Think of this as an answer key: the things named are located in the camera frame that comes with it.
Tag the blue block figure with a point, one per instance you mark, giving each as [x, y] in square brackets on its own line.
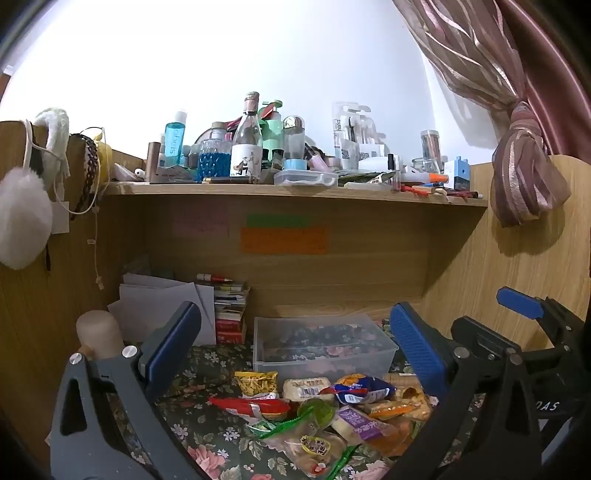
[461, 174]

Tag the green jelly cup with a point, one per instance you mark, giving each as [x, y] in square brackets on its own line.
[318, 412]

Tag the black lace headband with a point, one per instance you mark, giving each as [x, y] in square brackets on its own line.
[91, 170]

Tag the brown lipstick tube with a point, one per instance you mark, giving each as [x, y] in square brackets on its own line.
[153, 161]

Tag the blue white orange snack bag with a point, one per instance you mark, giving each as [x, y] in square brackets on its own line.
[358, 390]

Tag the yellow headband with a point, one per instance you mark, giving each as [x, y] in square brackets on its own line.
[105, 159]

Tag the pale long biscuit packet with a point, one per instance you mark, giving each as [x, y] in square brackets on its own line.
[400, 379]

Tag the orange bread packet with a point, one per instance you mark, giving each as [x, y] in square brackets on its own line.
[401, 401]
[395, 438]

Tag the pink striped curtain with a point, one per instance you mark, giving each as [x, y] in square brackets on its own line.
[498, 50]

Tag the blue patterned glass jar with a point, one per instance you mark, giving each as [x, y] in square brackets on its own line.
[214, 159]

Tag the wooden shelf board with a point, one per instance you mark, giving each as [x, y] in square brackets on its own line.
[295, 194]

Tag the white paper tag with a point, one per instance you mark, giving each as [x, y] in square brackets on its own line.
[60, 217]

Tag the beige wooden cylinder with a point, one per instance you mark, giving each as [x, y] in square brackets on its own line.
[99, 334]

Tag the purple snack packet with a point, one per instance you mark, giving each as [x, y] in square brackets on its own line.
[362, 424]

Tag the clear bottle blue liquid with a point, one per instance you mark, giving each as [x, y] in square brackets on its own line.
[174, 141]

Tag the white paper sheets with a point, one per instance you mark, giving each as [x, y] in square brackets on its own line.
[152, 304]

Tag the white fluffy pompom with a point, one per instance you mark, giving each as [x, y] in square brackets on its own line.
[23, 221]

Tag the white fluffy headband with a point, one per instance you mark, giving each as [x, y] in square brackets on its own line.
[55, 134]

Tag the clear tube of glitter sticks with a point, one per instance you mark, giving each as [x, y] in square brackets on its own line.
[431, 145]

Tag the mint green bottle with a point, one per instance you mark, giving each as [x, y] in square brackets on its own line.
[274, 131]

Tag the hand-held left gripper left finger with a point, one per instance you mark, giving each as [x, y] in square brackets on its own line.
[173, 344]

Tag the beige cake packet with barcode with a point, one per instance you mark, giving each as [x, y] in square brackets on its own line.
[305, 388]

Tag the pink tube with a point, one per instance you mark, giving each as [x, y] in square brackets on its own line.
[316, 160]

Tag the green sticky note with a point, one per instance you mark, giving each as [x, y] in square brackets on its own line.
[277, 220]

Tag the white marker orange cap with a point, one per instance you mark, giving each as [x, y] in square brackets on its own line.
[425, 177]

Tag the clear plastic storage box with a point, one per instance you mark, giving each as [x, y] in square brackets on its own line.
[323, 344]

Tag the red white pen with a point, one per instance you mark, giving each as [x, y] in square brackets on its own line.
[213, 278]

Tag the glass bottle white label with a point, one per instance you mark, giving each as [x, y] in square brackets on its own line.
[246, 147]

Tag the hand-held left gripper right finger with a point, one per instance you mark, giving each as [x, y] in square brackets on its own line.
[415, 346]

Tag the orange sticky note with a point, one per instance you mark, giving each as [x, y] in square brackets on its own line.
[284, 240]

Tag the pink sticky note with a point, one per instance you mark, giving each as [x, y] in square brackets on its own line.
[201, 226]

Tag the small glass jar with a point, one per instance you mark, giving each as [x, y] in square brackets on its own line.
[424, 166]

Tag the clear bread bag green trim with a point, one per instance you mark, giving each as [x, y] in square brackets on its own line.
[304, 445]

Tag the white packaged cosmetic tools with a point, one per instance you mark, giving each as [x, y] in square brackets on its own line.
[353, 138]

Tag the floral tablecloth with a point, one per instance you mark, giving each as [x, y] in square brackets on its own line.
[207, 443]

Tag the stack of small books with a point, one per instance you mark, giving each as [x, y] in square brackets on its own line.
[229, 314]

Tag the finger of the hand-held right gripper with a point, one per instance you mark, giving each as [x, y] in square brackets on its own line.
[517, 301]
[480, 334]

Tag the flat clear plastic case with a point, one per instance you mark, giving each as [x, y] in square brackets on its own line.
[304, 177]

